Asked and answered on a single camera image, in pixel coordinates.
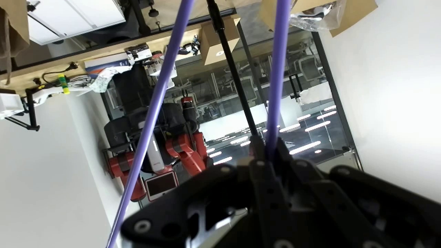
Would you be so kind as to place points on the open cardboard box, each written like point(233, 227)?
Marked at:
point(215, 43)

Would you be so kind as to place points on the clear plastic bag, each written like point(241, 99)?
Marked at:
point(317, 16)

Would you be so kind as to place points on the white box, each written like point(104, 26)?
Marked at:
point(9, 104)

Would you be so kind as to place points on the wooden work table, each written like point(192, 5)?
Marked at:
point(91, 57)

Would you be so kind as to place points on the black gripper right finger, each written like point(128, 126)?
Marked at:
point(359, 207)

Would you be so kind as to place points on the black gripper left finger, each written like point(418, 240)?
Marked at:
point(215, 212)

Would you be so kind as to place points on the purple plastic coat hanger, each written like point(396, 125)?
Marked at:
point(156, 105)

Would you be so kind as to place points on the white drawer cabinet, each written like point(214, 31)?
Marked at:
point(76, 19)

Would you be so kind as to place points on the black hanging rod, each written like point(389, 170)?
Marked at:
point(229, 64)

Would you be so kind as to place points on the red background robot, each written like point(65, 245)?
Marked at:
point(184, 152)

